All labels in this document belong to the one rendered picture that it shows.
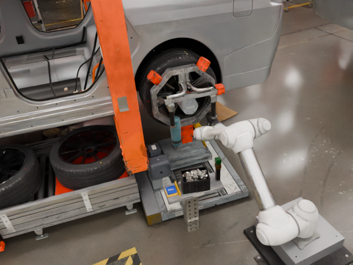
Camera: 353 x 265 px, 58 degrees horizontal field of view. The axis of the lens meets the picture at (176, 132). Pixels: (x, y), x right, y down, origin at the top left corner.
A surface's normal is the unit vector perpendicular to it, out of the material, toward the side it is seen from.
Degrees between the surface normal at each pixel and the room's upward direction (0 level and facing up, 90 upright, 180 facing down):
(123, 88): 90
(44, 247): 0
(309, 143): 0
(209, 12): 90
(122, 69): 90
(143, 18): 90
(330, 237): 1
